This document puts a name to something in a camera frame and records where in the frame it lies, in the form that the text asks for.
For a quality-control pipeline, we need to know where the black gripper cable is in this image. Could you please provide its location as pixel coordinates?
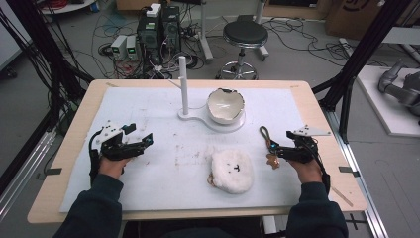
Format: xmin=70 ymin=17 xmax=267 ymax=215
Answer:
xmin=305 ymin=142 xmax=332 ymax=195
xmin=87 ymin=129 xmax=104 ymax=186

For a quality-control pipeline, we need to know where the white fluffy pouch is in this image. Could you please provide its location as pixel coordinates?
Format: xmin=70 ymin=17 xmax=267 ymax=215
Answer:
xmin=207 ymin=148 xmax=256 ymax=195

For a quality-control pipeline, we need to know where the white table mat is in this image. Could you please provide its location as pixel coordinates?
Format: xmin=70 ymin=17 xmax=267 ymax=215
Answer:
xmin=58 ymin=86 xmax=331 ymax=213

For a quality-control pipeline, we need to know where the wooden table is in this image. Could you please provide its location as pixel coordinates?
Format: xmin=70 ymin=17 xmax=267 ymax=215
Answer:
xmin=27 ymin=78 xmax=368 ymax=225

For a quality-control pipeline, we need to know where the black round stool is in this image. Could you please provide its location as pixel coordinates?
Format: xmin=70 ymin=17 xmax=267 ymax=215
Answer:
xmin=215 ymin=19 xmax=269 ymax=81

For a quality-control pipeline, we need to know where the white floor board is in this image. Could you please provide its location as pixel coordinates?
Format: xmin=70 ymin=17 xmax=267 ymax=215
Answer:
xmin=356 ymin=64 xmax=420 ymax=139

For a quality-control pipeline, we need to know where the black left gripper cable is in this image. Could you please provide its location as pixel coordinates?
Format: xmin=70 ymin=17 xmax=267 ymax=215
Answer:
xmin=87 ymin=129 xmax=104 ymax=186

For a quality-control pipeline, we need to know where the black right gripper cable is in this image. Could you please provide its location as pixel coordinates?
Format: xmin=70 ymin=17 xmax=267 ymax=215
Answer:
xmin=305 ymin=142 xmax=332 ymax=195

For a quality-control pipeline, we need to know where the grey power supply unit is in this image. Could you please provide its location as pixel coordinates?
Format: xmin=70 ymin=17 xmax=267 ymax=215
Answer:
xmin=110 ymin=34 xmax=129 ymax=61
xmin=125 ymin=35 xmax=139 ymax=61

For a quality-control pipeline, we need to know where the black computer tower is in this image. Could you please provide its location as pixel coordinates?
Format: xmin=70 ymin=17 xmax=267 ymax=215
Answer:
xmin=136 ymin=9 xmax=163 ymax=65
xmin=160 ymin=5 xmax=182 ymax=56

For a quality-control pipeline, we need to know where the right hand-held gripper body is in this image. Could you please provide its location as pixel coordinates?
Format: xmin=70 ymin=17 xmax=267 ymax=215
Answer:
xmin=279 ymin=124 xmax=332 ymax=165

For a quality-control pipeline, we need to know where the cardboard box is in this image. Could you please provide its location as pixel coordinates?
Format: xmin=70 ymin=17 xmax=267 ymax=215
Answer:
xmin=324 ymin=0 xmax=392 ymax=42

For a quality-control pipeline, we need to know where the white stand with pole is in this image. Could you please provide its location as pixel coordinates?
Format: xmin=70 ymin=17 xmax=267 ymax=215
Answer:
xmin=176 ymin=55 xmax=248 ymax=134

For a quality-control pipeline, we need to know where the keychain with brown bear charm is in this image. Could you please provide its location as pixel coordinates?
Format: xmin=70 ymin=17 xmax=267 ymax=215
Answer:
xmin=259 ymin=125 xmax=281 ymax=171

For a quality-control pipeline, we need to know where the tangle of floor cables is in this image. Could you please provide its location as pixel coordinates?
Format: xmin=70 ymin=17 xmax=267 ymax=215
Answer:
xmin=70 ymin=3 xmax=390 ymax=80

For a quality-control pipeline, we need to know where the aluminium rail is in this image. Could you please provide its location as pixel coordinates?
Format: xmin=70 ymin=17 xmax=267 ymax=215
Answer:
xmin=323 ymin=108 xmax=391 ymax=238
xmin=0 ymin=129 xmax=57 ymax=221

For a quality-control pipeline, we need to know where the person's left hand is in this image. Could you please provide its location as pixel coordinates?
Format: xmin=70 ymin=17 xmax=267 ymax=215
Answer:
xmin=98 ymin=156 xmax=133 ymax=180

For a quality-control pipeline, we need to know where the black frame post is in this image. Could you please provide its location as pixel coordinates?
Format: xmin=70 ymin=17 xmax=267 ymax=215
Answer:
xmin=311 ymin=0 xmax=414 ymax=144
xmin=0 ymin=0 xmax=96 ymax=196

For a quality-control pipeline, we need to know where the white eggshell-shaped bowl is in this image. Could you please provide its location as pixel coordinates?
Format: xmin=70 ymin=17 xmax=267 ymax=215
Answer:
xmin=205 ymin=86 xmax=247 ymax=126

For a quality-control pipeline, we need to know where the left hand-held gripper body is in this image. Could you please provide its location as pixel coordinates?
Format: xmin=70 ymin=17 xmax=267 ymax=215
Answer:
xmin=90 ymin=120 xmax=147 ymax=163

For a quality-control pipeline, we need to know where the person's right hand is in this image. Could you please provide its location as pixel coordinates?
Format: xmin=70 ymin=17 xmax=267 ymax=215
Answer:
xmin=287 ymin=158 xmax=324 ymax=184

